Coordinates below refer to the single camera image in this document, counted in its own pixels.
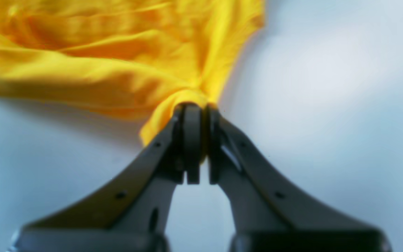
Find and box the orange T-shirt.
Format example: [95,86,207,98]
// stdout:
[0,0,267,146]

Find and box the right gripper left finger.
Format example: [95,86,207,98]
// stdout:
[8,103,203,252]

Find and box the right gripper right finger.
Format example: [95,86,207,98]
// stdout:
[207,105,392,252]

